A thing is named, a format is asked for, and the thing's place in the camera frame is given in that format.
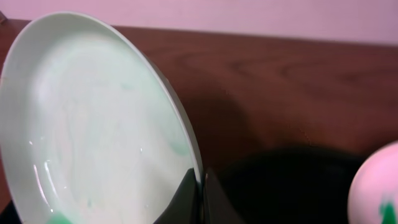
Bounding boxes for round black tray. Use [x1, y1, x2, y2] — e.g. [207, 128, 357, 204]
[0, 146, 371, 224]

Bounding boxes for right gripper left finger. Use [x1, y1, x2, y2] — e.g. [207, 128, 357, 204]
[154, 168, 200, 224]

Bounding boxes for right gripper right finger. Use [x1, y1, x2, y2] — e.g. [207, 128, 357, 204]
[203, 169, 246, 224]

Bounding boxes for mint plate with green stain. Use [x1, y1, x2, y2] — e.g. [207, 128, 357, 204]
[1, 12, 203, 223]

